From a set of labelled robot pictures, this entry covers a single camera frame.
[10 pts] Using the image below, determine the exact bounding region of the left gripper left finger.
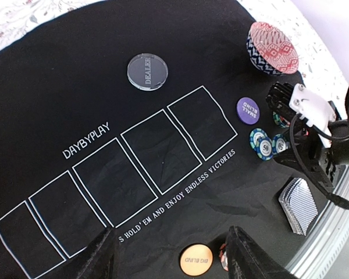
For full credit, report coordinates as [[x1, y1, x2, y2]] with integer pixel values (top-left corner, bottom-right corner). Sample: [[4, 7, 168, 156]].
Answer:
[[56, 227, 117, 278]]

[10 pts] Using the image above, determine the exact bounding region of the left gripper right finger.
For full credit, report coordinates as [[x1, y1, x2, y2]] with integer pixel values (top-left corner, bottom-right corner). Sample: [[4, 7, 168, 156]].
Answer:
[[226, 226, 296, 279]]

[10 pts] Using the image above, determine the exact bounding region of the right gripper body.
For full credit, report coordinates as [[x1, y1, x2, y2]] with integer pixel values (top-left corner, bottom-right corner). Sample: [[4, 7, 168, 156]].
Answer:
[[275, 119, 349, 191]]

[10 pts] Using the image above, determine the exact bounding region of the red black chip stack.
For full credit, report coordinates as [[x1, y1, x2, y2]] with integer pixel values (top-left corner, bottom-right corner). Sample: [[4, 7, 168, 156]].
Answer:
[[219, 243, 229, 271]]

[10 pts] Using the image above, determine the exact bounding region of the blue green poker chip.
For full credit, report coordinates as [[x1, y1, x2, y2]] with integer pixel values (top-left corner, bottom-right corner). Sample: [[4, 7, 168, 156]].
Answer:
[[272, 134, 290, 154]]

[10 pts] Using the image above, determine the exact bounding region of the blue fifty poker chip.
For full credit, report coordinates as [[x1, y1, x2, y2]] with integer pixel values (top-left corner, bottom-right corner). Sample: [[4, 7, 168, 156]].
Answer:
[[256, 137, 273, 161]]

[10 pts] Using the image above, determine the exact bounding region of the blue playing card deck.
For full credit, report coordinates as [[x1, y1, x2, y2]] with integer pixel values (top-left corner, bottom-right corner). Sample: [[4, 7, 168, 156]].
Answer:
[[278, 177, 318, 236]]

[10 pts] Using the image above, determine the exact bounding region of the orange big blind button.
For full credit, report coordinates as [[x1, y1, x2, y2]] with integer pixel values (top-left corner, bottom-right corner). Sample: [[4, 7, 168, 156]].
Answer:
[[179, 244, 213, 277]]

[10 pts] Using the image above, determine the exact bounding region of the purple small blind button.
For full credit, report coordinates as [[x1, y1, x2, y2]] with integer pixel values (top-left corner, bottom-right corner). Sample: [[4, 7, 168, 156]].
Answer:
[[236, 97, 260, 125]]

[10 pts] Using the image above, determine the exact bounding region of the black round dealer button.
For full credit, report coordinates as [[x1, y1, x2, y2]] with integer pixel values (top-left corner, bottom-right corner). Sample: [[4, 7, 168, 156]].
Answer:
[[127, 53, 169, 91]]

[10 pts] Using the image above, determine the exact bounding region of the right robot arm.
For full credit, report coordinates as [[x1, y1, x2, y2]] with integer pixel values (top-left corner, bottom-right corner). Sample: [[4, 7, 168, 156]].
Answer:
[[266, 83, 349, 189]]

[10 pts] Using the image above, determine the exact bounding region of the red patterned bowl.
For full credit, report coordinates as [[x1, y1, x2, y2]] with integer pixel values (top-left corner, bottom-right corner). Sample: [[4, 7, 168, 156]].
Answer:
[[246, 22, 299, 76]]

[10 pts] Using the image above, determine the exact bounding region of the black poker felt mat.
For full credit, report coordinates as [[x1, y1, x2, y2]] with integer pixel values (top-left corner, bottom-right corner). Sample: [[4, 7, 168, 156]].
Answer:
[[0, 0, 349, 279]]

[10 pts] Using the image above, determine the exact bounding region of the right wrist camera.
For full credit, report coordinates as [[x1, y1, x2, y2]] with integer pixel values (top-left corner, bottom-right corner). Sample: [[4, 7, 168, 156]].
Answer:
[[265, 82, 337, 136]]

